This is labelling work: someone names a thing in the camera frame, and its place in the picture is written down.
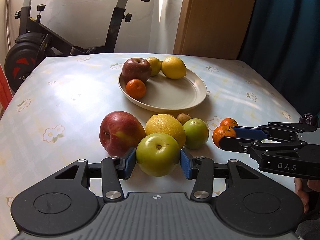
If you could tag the beige round plate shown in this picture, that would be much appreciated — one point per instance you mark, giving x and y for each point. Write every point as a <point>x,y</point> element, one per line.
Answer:
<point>164,95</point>

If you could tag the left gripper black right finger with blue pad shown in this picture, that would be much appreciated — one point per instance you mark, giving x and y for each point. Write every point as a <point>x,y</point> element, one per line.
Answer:
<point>203,170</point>

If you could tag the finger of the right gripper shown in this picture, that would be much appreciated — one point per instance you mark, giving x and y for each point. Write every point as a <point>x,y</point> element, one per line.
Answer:
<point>276,131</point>
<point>240,144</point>

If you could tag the dark red apple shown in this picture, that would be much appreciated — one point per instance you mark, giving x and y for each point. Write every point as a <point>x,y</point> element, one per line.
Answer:
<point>136,68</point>

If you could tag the large yellow grapefruit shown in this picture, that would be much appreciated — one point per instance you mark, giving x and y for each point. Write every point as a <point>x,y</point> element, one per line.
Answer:
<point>164,123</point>

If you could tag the person's hand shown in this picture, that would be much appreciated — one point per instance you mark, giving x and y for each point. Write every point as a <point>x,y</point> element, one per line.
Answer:
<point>303,187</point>

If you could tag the brown kiwi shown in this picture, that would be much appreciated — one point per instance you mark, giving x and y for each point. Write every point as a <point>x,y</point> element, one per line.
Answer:
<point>183,118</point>

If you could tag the floral plastic tablecloth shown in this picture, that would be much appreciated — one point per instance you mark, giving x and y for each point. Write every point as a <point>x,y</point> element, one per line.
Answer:
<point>55,116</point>

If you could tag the small orange mandarin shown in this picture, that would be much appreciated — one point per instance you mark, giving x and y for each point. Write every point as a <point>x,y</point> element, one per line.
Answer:
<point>223,131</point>

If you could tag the green round apple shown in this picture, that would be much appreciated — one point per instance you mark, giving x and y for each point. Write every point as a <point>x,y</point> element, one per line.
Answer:
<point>197,133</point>

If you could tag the small yellow lemon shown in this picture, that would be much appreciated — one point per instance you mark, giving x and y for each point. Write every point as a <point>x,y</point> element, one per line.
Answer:
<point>155,65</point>

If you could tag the teal curtain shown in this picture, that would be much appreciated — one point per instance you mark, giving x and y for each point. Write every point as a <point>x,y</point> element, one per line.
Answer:
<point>282,45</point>

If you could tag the wooden wardrobe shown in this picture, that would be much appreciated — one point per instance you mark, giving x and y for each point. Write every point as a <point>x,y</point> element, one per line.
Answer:
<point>212,28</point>

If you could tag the large orange mandarin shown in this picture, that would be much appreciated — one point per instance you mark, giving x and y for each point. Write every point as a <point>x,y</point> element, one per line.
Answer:
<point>136,88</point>

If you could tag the small mandarin at rear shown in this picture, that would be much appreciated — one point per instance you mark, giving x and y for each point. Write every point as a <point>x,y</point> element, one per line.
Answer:
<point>228,122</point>

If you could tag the large red apple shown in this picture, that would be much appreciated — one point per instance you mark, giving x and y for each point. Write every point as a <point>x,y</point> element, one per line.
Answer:
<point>120,131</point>

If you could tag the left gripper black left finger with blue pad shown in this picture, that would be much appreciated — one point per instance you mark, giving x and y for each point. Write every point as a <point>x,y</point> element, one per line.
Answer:
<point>110,170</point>

